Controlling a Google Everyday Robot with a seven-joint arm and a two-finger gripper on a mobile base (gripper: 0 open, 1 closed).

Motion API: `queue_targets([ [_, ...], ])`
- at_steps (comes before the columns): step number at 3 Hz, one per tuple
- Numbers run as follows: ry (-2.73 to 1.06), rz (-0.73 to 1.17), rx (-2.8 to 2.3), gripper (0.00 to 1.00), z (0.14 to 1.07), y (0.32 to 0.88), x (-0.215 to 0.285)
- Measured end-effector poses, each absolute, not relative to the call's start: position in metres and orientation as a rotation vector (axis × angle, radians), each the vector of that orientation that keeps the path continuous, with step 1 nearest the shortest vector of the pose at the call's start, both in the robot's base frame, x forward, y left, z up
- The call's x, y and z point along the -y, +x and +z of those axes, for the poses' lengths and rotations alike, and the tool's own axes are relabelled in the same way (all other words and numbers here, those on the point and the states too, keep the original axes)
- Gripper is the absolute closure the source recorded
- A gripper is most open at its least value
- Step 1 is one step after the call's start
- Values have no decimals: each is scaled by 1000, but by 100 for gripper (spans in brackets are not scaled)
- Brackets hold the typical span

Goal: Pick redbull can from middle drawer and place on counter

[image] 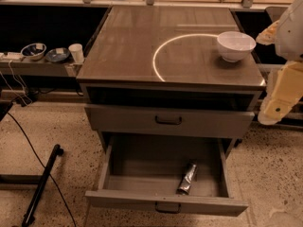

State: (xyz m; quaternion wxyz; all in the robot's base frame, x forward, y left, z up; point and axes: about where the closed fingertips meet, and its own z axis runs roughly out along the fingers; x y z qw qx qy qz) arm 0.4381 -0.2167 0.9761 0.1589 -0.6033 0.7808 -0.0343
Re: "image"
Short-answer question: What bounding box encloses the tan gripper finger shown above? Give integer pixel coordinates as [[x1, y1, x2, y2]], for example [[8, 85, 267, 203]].
[[256, 20, 279, 45], [258, 67, 303, 125]]

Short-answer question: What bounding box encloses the open lower grey drawer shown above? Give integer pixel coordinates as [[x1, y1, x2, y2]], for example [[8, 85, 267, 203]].
[[85, 134, 248, 217]]

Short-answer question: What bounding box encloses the white paper cup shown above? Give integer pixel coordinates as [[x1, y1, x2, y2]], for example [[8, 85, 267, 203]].
[[68, 44, 84, 63]]

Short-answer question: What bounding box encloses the dark blue bowl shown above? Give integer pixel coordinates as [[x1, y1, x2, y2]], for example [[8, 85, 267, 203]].
[[45, 47, 70, 62]]

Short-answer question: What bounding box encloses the white power strip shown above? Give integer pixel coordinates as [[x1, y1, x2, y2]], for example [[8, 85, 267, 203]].
[[0, 52, 24, 61]]

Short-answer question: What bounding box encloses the black metal stand leg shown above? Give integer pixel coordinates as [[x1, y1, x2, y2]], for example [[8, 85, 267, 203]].
[[22, 145, 63, 227]]

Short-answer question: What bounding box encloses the closed upper grey drawer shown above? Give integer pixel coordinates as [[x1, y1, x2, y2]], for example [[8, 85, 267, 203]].
[[85, 104, 254, 138]]

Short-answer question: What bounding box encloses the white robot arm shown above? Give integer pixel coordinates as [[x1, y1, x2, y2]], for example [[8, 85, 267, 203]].
[[257, 0, 303, 125]]

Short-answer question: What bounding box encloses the black floor cable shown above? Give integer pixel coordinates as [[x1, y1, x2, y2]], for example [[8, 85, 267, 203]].
[[6, 111, 78, 227]]

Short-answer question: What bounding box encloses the white ceramic bowl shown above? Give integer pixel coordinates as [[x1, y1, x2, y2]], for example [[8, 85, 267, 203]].
[[217, 31, 257, 62]]

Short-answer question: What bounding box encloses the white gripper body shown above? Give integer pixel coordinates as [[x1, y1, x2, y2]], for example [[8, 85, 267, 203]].
[[268, 61, 303, 112]]

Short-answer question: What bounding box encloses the grey side shelf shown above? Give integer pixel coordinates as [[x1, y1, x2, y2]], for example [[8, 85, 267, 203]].
[[0, 60, 81, 77]]

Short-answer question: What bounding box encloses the grey drawer cabinet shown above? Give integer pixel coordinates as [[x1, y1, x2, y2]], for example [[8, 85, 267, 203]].
[[77, 6, 265, 151]]

